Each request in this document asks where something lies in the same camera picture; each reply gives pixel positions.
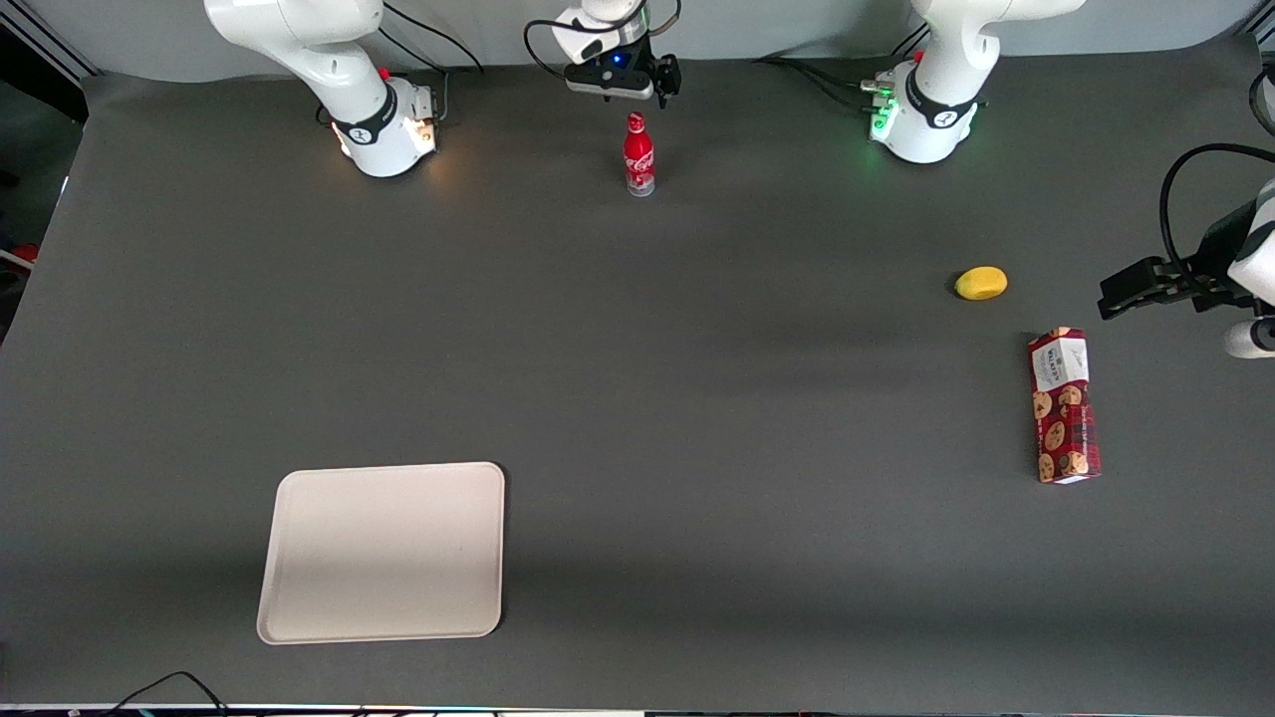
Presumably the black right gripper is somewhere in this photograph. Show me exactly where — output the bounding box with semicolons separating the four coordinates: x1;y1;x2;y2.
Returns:
586;36;683;110

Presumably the beige rectangular tray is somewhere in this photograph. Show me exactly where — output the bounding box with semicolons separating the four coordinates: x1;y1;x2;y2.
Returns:
256;461;506;646

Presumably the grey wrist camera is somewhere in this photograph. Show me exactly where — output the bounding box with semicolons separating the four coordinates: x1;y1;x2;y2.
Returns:
565;64;657;102

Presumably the red tartan cookie box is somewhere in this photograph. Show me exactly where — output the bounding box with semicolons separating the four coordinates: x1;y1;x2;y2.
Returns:
1028;327;1103;485

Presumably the yellow lemon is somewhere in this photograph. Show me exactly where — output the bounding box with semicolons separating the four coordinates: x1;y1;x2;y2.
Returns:
954;266;1009;302

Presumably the dark metal frame bar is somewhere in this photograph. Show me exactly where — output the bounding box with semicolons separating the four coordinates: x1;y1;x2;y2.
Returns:
0;0;103;83

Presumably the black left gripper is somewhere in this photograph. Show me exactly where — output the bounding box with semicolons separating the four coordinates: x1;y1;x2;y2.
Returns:
1098;199;1260;321

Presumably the red coke bottle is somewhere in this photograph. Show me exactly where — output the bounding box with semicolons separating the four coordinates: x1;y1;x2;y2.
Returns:
624;112;656;198

